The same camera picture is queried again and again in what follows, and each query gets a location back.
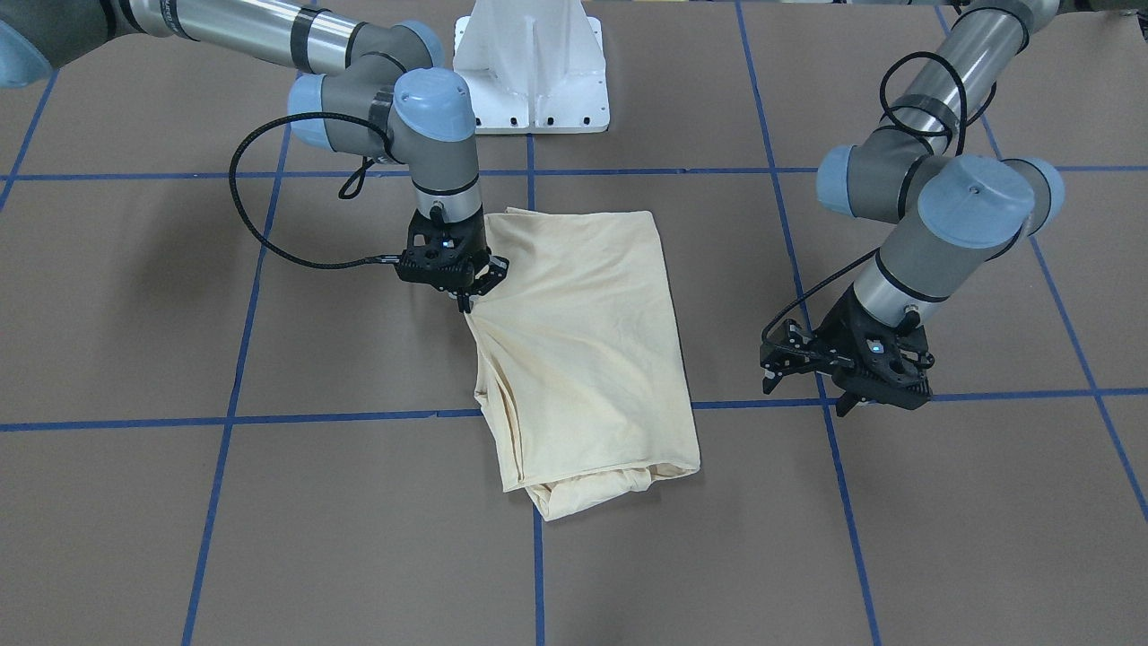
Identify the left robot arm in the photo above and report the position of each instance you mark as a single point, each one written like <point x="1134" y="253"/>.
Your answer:
<point x="951" y="211"/>

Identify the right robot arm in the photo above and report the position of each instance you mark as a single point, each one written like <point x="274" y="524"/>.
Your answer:
<point x="382" y="94"/>

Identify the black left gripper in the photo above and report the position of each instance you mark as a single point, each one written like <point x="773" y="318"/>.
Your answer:
<point x="836" y="329"/>

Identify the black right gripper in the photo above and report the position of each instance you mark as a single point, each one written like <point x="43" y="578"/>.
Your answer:
<point x="491" y="273"/>

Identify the cream long sleeve shirt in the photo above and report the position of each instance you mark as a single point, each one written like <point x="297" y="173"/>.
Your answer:
<point x="580" y="373"/>

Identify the white camera pedestal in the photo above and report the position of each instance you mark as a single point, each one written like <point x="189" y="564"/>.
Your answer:
<point x="533" y="67"/>

